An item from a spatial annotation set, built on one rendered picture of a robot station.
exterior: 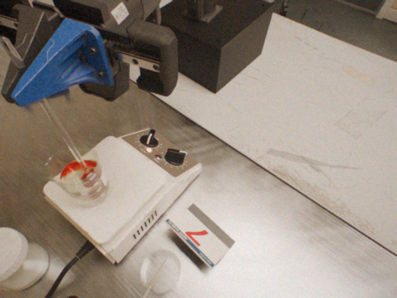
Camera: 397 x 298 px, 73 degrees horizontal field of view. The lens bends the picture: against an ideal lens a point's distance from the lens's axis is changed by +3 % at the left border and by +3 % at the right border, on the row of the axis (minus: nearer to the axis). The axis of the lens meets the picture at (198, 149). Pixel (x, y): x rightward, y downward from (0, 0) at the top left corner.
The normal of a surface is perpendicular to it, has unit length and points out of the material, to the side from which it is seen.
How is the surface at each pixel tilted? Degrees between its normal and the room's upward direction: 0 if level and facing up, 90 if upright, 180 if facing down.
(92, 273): 0
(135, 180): 0
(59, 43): 20
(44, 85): 90
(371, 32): 0
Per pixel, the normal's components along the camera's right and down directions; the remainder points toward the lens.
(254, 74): 0.04, -0.57
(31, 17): -0.07, -0.28
